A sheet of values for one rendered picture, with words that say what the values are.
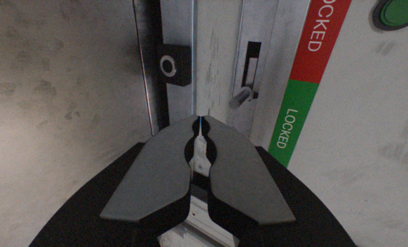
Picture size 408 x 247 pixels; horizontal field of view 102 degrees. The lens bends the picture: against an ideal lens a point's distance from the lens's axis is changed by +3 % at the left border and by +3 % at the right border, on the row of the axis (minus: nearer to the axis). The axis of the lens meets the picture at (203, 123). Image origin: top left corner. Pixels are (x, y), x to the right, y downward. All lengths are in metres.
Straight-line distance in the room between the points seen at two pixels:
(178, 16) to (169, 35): 0.03
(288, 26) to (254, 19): 0.06
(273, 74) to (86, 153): 0.27
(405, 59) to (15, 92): 0.38
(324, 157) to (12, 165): 0.38
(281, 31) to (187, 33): 0.14
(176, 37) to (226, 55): 0.09
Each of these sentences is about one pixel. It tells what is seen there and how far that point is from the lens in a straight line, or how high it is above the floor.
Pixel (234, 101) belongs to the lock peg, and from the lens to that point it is 0.21.
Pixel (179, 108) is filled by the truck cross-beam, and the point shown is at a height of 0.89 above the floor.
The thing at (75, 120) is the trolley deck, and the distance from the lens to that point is 0.27.
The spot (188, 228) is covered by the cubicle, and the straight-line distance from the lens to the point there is 0.50.
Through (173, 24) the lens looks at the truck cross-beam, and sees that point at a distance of 0.30.
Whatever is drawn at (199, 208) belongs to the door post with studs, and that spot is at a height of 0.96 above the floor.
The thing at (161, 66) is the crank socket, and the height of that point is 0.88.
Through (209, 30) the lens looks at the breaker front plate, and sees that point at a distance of 0.28.
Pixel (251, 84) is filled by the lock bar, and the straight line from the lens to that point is 0.27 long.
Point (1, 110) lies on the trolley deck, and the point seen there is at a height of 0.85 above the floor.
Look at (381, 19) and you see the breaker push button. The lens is 0.25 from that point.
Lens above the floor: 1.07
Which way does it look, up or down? 24 degrees down
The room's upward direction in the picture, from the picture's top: 107 degrees clockwise
